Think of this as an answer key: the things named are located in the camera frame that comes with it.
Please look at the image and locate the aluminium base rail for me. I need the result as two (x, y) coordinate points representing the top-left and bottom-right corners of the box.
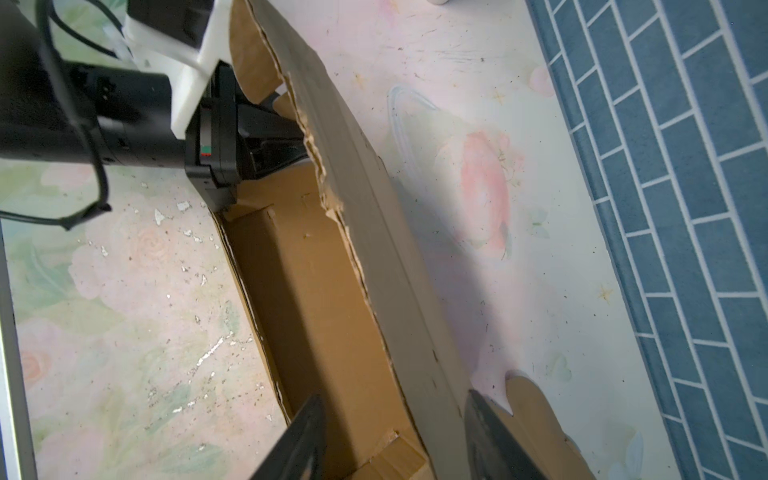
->
(1, 238), (38, 479)

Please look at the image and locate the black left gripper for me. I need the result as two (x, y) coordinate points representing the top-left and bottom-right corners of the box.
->
(184, 63), (308, 213)

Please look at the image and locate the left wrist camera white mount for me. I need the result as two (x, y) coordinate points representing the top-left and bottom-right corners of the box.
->
(122, 0), (233, 139)

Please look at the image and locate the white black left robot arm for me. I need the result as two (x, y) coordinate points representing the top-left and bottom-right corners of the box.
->
(1, 1), (307, 228)

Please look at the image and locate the brown cardboard box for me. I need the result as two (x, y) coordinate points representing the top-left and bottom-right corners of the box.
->
(217, 1), (470, 479)
(493, 370), (595, 479)

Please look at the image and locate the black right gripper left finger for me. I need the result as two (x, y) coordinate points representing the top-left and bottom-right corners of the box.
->
(250, 394), (326, 480)

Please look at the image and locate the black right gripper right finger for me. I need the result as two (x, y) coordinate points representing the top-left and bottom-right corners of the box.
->
(464, 389), (545, 480)

